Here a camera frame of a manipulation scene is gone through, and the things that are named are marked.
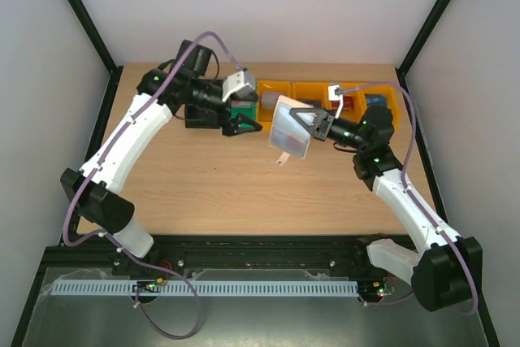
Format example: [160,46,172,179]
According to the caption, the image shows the blue card in bin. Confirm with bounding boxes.
[365,94,388,106]

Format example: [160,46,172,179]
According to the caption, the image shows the yellow storage bin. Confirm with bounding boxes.
[292,81,332,109]
[324,82,366,123]
[256,80,291,131]
[362,83,401,131]

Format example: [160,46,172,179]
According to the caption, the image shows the black frame post left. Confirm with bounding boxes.
[42,0,123,78]

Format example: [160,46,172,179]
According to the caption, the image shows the white slotted cable duct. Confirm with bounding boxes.
[50,280,358,297]

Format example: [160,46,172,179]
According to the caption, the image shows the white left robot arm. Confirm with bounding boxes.
[60,40,262,258]

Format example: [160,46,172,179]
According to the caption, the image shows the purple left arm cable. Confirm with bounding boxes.
[61,31,247,247]

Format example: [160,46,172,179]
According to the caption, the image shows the black storage bin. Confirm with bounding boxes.
[184,105,221,129]

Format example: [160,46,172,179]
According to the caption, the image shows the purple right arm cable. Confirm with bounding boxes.
[335,81,479,316]

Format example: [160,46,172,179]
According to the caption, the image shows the red card in bin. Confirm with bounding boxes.
[331,95,354,111]

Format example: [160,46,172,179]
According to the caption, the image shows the green storage bin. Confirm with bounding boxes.
[231,99,256,121]

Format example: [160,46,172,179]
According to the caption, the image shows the black frame post right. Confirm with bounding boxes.
[396,0,452,77]

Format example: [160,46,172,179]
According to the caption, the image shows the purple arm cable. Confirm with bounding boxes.
[61,31,247,247]
[335,81,479,316]

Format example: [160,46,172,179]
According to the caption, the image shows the blue cards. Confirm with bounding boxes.
[269,102,310,158]

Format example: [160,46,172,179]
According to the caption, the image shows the black frame post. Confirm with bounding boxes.
[396,0,452,77]
[42,0,123,78]

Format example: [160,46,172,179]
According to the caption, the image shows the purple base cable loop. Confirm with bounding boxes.
[133,257,204,340]

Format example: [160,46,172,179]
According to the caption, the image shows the white card in yellow bin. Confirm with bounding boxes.
[261,91,279,110]

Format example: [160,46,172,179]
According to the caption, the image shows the beige leather card holder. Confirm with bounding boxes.
[269,95,315,166]

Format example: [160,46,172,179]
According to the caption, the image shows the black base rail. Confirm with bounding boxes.
[41,234,386,280]

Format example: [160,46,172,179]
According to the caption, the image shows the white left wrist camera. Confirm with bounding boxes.
[222,69,259,102]

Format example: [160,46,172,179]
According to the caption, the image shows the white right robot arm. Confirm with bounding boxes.
[289,106,483,314]

